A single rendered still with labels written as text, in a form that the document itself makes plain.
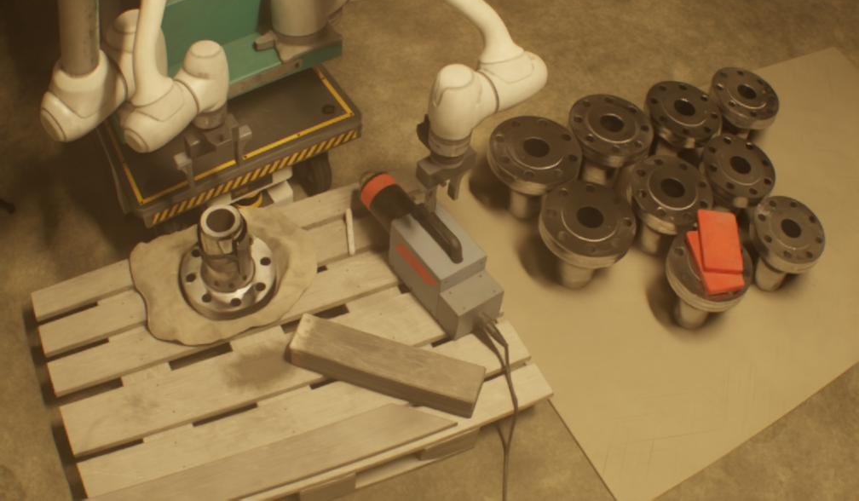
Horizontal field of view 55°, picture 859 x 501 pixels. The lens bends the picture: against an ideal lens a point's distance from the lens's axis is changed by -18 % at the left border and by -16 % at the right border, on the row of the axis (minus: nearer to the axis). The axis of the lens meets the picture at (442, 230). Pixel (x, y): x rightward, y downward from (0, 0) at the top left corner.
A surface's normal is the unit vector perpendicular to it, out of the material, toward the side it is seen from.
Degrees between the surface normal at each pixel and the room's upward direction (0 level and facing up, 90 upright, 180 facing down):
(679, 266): 0
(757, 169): 0
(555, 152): 0
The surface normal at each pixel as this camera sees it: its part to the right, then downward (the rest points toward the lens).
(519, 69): 0.51, 0.11
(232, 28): 0.54, 0.68
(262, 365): 0.08, -0.63
